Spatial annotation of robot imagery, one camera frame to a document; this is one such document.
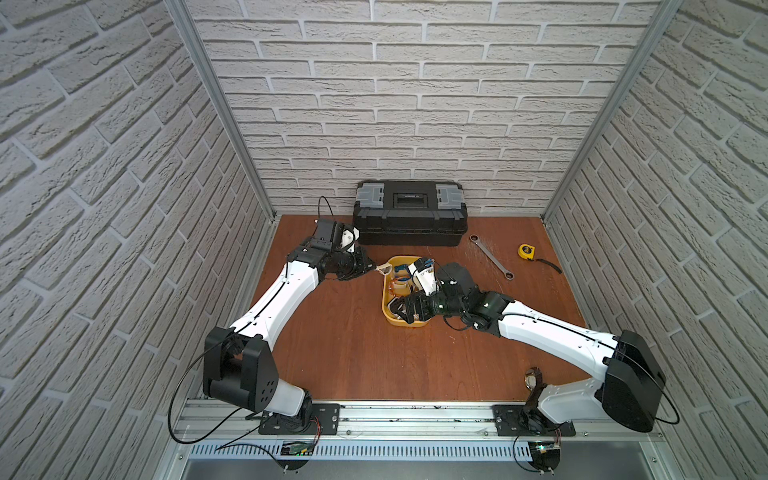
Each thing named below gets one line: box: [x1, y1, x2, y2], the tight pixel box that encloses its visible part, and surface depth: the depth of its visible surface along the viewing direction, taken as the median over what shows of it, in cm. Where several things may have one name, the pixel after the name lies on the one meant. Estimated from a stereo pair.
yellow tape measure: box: [518, 244, 563, 275], surface depth 108 cm
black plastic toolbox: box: [353, 179, 468, 247], surface depth 102 cm
